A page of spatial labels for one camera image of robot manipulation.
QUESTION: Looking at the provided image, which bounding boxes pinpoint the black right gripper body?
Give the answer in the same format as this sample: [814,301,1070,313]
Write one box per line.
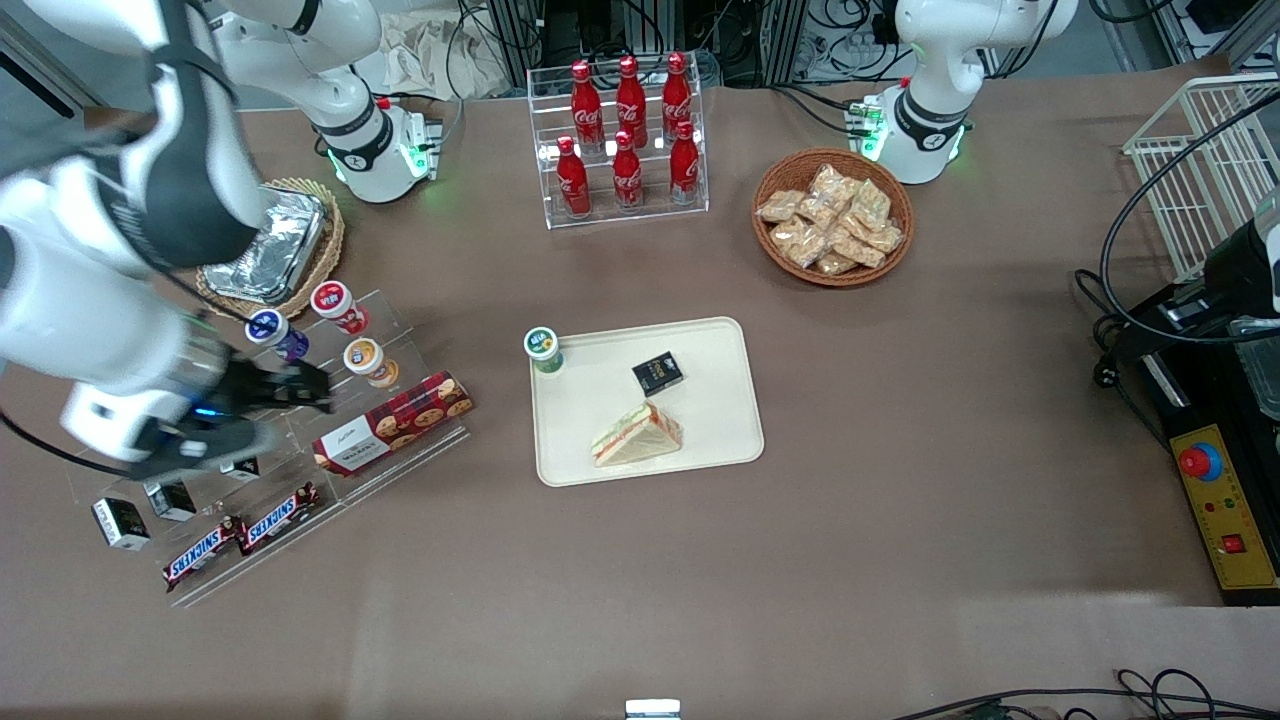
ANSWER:
[204,357,282,432]

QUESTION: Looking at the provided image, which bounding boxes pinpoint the triangle sandwich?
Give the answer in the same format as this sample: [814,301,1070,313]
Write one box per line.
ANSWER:
[589,399,685,469]

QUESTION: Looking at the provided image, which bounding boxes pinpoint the cream plastic tray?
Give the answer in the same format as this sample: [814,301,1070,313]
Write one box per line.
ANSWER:
[528,316,766,488]

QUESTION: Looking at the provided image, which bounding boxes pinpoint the blue-lid yogurt cup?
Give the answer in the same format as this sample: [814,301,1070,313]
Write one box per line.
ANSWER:
[245,309,310,363]

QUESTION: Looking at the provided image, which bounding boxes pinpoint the orange-lid yogurt cup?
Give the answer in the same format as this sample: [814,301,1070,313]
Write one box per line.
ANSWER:
[343,337,399,389]

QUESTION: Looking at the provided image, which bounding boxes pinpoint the red-lid yogurt cup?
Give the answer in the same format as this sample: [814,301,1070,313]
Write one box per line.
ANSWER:
[310,280,369,336]

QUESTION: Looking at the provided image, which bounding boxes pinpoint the red tartan shortbread box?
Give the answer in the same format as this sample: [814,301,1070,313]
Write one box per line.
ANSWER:
[312,370,475,476]

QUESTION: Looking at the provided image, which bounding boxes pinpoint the clear acrylic stepped stand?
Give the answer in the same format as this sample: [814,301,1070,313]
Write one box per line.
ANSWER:
[60,288,473,610]

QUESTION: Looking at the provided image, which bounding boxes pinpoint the flat wicker basket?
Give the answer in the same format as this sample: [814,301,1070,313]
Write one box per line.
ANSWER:
[196,177,347,323]

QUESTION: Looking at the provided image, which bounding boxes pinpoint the snickers bar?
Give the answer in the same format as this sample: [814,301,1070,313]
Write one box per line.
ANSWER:
[162,516,247,591]
[238,482,321,554]

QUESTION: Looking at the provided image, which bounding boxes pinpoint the aluminium foil container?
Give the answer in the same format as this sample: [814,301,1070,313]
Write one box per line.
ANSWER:
[203,188,330,306]

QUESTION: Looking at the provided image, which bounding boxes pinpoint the green-lid yogurt cup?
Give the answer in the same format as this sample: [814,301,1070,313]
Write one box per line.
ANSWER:
[523,326,564,376]

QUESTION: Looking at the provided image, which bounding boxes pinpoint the clear acrylic bottle rack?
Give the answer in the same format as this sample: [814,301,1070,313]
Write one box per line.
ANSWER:
[527,55,710,231]

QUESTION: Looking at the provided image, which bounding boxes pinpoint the red cola bottle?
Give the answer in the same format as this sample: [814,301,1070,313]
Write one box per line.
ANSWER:
[611,130,645,212]
[555,136,592,219]
[661,52,694,141]
[668,121,702,205]
[570,60,605,153]
[615,55,649,148]

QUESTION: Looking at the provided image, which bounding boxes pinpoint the crumpled beige cloth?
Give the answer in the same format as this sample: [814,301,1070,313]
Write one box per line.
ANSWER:
[372,8,509,99]

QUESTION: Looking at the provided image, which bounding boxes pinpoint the small black gold-print box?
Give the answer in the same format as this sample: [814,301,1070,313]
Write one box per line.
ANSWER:
[631,351,685,398]

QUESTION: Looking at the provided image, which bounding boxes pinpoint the round wicker bowl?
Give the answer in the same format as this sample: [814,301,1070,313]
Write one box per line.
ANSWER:
[751,148,916,289]

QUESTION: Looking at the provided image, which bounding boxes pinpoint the black yellow-panel control box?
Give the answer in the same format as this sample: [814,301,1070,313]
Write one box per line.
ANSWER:
[1128,284,1280,608]

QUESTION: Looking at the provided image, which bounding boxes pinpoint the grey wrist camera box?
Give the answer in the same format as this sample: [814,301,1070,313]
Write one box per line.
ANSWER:
[130,418,290,484]

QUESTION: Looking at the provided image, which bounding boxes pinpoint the aluminium equipment frame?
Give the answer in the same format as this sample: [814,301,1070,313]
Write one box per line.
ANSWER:
[488,0,806,89]

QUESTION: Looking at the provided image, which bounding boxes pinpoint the thick black cable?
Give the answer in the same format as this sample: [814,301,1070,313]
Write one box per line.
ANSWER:
[1074,90,1280,391]

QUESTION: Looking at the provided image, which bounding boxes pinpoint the black floor cables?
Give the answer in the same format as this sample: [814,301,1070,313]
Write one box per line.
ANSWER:
[890,668,1280,720]

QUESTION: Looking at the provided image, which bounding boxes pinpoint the white wire basket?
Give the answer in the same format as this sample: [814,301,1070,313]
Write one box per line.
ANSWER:
[1121,72,1280,283]

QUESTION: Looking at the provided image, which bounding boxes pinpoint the black camera device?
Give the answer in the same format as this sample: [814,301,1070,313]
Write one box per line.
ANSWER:
[1203,188,1280,323]

